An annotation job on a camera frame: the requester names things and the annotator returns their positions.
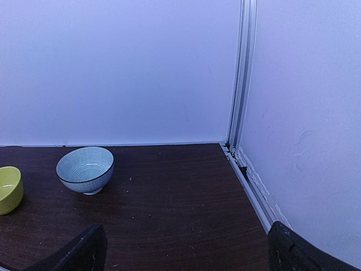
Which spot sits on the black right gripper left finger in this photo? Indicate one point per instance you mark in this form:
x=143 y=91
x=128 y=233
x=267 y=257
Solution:
x=87 y=251

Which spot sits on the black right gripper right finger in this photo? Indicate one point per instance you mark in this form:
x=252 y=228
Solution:
x=289 y=251

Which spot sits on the light blue ceramic bowl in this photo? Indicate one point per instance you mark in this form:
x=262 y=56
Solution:
x=86 y=170

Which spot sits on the lime green bowl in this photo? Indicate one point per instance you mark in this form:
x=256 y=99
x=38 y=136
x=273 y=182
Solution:
x=11 y=189

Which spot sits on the right aluminium frame post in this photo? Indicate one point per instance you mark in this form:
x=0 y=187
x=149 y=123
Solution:
x=245 y=51

